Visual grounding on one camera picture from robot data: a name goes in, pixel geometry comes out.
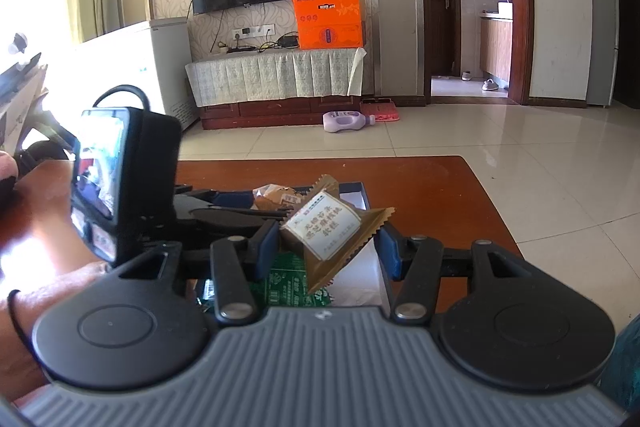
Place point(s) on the parked electric scooter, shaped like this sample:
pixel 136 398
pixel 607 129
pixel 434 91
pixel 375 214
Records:
pixel 22 107

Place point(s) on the dark wooden television cabinet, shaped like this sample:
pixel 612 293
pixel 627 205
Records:
pixel 280 113

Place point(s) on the green striped snack packet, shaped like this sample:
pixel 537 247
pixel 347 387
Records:
pixel 287 282

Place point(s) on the orange gift box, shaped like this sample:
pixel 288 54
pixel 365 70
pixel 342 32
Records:
pixel 327 19

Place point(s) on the black router box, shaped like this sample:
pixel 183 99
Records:
pixel 290 41

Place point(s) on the grey refrigerator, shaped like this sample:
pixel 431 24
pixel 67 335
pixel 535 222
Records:
pixel 602 37

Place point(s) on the white shoe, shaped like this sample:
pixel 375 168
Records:
pixel 467 76
pixel 490 84

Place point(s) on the white chest freezer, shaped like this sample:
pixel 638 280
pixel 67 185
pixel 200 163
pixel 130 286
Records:
pixel 150 67

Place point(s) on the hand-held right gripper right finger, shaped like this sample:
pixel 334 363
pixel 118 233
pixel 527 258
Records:
pixel 387 254

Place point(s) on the pale patterned cabinet cloth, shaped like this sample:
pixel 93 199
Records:
pixel 265 74

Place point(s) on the person's left hand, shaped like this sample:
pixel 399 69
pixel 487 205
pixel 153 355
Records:
pixel 40 232

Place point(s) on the teal cloth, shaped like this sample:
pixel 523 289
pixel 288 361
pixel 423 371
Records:
pixel 622 372

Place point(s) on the wooden kitchen cabinet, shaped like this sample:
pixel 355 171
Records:
pixel 496 47

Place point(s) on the blue cardboard box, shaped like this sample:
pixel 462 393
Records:
pixel 357 194

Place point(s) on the person's left forearm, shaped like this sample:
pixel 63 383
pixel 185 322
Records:
pixel 22 377

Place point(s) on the white wall socket panel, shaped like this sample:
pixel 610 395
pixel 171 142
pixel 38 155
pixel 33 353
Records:
pixel 252 30

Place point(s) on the purple detergent bottle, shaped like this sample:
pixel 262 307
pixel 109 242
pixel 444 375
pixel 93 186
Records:
pixel 345 121

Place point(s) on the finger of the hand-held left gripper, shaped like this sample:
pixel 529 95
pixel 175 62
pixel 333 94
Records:
pixel 220 199

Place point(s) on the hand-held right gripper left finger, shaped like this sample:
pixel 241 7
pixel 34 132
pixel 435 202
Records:
pixel 265 249

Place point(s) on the black wrist band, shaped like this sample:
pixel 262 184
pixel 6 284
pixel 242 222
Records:
pixel 17 322

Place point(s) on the brown paper pastry packet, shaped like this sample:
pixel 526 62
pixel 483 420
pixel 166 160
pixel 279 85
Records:
pixel 272 198

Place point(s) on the gold pastry packet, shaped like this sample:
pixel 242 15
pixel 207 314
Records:
pixel 330 237

